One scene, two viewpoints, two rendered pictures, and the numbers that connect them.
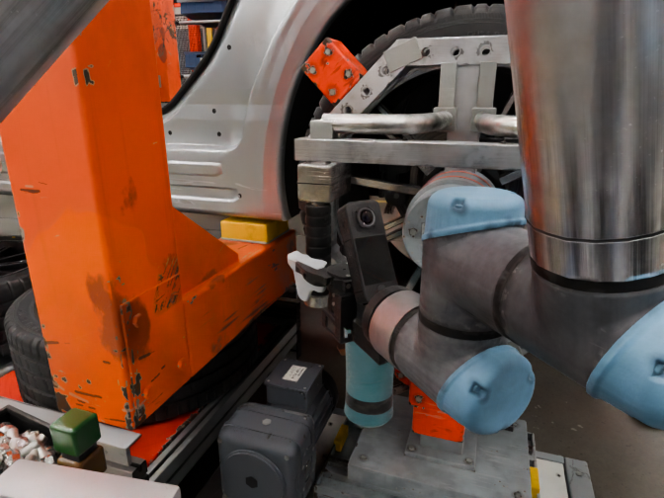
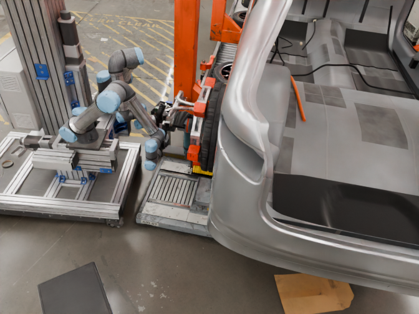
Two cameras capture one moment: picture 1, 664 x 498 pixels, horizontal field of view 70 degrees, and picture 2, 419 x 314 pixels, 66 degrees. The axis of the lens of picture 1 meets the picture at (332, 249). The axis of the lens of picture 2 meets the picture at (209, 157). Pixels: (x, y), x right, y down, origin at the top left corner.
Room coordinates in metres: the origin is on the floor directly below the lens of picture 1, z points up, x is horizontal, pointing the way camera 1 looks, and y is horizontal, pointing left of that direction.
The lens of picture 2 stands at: (0.44, -2.11, 2.28)
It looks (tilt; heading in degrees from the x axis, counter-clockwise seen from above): 42 degrees down; 77
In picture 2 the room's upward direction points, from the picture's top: 6 degrees clockwise
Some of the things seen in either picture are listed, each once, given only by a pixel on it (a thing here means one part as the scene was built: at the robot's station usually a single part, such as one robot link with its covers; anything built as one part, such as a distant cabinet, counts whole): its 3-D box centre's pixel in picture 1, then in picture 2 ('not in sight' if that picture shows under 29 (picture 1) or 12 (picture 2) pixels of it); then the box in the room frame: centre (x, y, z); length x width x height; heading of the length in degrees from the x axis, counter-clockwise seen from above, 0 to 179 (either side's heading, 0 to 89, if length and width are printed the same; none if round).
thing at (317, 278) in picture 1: (324, 274); not in sight; (0.54, 0.01, 0.83); 0.09 x 0.05 x 0.02; 44
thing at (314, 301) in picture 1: (318, 251); not in sight; (0.63, 0.02, 0.83); 0.04 x 0.04 x 0.16
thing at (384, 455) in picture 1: (445, 407); (217, 179); (0.96, -0.27, 0.32); 0.40 x 0.30 x 0.28; 71
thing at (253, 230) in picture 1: (255, 225); not in sight; (1.21, 0.20, 0.71); 0.14 x 0.14 x 0.05; 71
